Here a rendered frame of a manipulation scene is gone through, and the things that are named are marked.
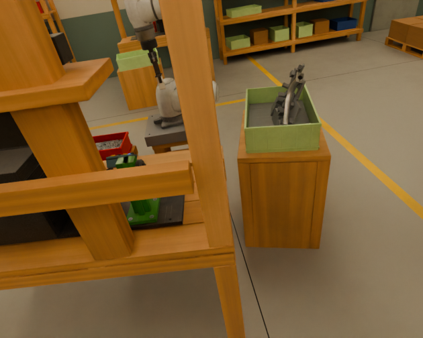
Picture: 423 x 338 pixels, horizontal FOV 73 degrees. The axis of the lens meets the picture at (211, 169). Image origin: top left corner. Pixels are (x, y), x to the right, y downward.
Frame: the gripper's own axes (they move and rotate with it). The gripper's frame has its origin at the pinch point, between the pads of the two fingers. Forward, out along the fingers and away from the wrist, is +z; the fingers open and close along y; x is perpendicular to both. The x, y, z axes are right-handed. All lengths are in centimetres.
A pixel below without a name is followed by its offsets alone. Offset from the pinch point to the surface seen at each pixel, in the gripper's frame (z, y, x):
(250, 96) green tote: 41, 50, -60
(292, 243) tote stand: 128, -18, -55
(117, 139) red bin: 37, 34, 38
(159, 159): 37.7, -7.0, 13.1
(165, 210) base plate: 39, -50, 14
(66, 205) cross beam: 8, -72, 38
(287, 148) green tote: 52, -14, -58
